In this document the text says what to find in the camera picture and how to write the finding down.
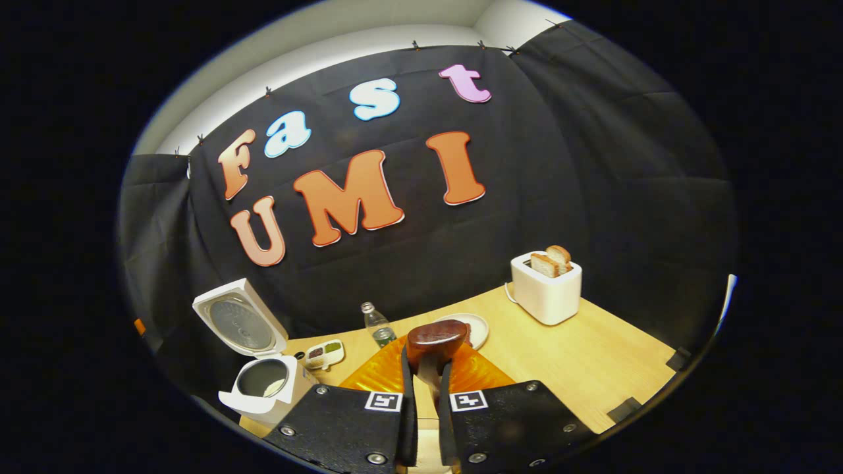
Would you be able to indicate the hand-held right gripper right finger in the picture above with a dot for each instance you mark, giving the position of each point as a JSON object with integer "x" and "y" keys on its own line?
{"x": 514, "y": 421}

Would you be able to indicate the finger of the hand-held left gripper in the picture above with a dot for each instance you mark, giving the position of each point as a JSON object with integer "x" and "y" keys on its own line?
{"x": 139, "y": 327}

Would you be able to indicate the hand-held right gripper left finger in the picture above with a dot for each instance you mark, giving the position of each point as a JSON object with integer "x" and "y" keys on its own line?
{"x": 342, "y": 421}

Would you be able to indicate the white rice heap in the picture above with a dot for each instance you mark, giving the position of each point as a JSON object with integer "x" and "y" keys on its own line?
{"x": 276, "y": 388}

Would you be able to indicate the white rice cooker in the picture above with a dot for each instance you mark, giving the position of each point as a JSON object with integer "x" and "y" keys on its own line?
{"x": 263, "y": 401}

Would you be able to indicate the brown wooden spoon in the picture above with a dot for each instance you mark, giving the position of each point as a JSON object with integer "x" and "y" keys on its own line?
{"x": 435, "y": 341}

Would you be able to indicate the white seasoning tray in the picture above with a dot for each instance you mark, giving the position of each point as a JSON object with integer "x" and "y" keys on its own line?
{"x": 325, "y": 354}

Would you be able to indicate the red meat piece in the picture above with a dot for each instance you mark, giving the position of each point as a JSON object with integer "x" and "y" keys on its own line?
{"x": 469, "y": 334}

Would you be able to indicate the white round plate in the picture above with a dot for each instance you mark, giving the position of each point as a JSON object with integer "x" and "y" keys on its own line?
{"x": 479, "y": 329}

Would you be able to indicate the clear plastic bottle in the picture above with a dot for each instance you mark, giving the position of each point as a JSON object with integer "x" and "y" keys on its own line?
{"x": 380, "y": 329}

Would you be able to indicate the black tape patch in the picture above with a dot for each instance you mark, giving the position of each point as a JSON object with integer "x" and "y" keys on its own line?
{"x": 678, "y": 359}
{"x": 624, "y": 409}

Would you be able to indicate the white toaster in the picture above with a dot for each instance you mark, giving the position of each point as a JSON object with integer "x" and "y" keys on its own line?
{"x": 546, "y": 296}

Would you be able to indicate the toast slice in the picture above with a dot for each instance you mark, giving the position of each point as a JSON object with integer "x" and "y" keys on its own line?
{"x": 544, "y": 264}
{"x": 561, "y": 255}

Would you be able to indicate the black backdrop cloth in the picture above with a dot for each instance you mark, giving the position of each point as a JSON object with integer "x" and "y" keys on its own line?
{"x": 560, "y": 164}

